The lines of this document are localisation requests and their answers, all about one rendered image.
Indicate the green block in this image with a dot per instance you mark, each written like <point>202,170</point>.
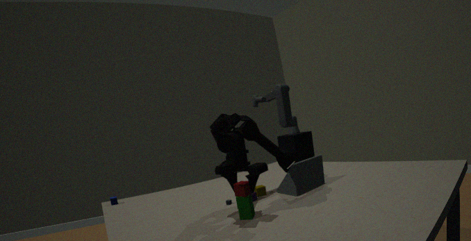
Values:
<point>244,202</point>
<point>247,213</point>

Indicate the red block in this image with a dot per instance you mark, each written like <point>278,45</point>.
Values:
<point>241,189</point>

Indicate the yellow block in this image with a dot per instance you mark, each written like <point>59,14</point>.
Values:
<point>260,190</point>

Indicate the purple block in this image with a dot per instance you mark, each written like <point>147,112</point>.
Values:
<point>254,196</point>

